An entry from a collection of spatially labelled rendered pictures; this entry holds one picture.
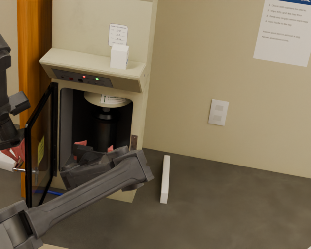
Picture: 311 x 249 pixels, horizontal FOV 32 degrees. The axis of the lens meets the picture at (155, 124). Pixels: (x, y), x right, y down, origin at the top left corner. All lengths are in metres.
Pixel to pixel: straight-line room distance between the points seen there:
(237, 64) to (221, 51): 0.09
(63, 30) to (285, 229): 1.06
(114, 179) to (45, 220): 0.19
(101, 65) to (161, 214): 0.62
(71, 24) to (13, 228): 0.85
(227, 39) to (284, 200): 0.68
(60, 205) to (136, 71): 0.65
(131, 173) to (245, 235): 0.82
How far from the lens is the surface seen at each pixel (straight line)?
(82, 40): 1.77
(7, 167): 2.19
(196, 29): 2.14
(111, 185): 1.22
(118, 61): 1.67
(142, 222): 1.96
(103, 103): 1.86
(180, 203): 2.07
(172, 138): 2.35
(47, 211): 1.15
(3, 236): 1.09
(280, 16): 2.11
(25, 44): 1.75
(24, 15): 1.71
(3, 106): 1.60
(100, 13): 1.73
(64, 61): 1.72
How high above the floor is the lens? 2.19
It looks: 29 degrees down
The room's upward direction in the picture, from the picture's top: 7 degrees clockwise
